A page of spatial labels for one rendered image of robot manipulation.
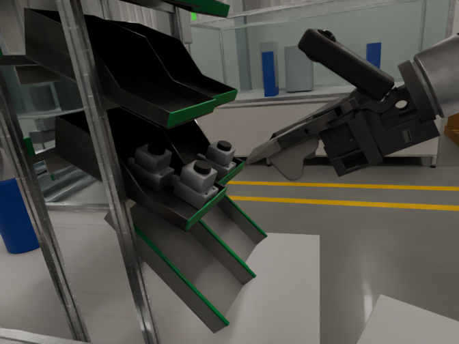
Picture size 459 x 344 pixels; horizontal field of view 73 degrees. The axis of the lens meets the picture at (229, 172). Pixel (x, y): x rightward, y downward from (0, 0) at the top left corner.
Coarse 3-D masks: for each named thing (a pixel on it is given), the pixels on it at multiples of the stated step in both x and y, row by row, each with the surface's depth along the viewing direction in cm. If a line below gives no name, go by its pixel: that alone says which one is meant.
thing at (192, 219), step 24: (72, 120) 54; (120, 120) 62; (144, 120) 59; (72, 144) 51; (120, 144) 63; (144, 144) 62; (168, 144) 59; (96, 168) 51; (120, 168) 49; (144, 192) 52; (168, 192) 54; (168, 216) 48; (192, 216) 47
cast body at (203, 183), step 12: (192, 168) 51; (204, 168) 50; (180, 180) 52; (192, 180) 51; (204, 180) 50; (180, 192) 53; (192, 192) 52; (204, 192) 52; (216, 192) 54; (192, 204) 52; (204, 204) 51
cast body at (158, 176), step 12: (156, 144) 53; (144, 156) 51; (156, 156) 51; (168, 156) 53; (132, 168) 53; (144, 168) 52; (156, 168) 51; (168, 168) 55; (144, 180) 53; (156, 180) 52; (168, 180) 55
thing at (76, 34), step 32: (64, 0) 38; (64, 32) 40; (0, 96) 47; (96, 96) 43; (0, 128) 48; (96, 128) 44; (32, 192) 52; (32, 224) 54; (128, 224) 50; (128, 256) 51; (64, 288) 58
